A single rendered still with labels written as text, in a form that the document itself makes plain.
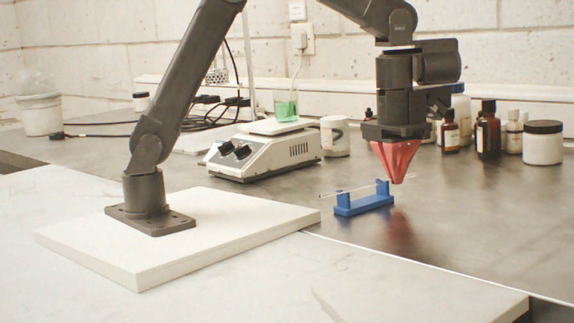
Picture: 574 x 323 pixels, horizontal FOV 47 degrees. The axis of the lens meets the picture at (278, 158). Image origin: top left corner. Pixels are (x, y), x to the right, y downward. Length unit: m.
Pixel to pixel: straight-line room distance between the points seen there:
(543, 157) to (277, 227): 0.54
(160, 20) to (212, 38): 1.46
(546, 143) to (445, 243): 0.42
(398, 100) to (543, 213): 0.26
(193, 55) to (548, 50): 0.76
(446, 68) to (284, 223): 0.35
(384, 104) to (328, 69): 0.78
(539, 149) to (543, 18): 0.31
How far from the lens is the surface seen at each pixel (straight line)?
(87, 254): 0.92
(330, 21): 1.78
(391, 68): 1.03
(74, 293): 0.86
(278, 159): 1.27
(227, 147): 1.30
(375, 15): 1.01
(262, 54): 2.00
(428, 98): 1.08
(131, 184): 1.00
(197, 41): 0.97
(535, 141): 1.25
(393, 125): 1.04
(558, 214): 1.00
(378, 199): 1.04
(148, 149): 0.97
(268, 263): 0.85
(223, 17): 0.97
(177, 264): 0.84
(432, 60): 1.05
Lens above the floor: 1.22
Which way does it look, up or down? 13 degrees down
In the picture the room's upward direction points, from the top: 5 degrees counter-clockwise
